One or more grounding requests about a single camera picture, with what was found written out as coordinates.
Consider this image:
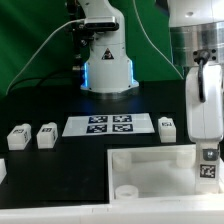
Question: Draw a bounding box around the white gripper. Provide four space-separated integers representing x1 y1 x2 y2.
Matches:
185 65 223 161

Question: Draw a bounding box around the white square tabletop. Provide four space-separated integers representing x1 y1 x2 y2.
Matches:
107 145 224 202

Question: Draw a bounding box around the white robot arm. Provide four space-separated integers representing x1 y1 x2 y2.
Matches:
78 0 224 162

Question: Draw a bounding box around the white L-shaped obstacle fence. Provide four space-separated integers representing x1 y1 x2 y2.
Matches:
0 150 224 224

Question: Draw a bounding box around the white sheet with tags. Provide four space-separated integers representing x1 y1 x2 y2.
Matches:
62 113 154 137

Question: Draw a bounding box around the grey camera on stand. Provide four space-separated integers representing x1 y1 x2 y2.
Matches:
84 16 119 32

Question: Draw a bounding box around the black camera stand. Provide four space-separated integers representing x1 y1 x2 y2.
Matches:
65 0 92 90

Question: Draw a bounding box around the white camera cable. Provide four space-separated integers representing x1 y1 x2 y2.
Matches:
5 18 86 96

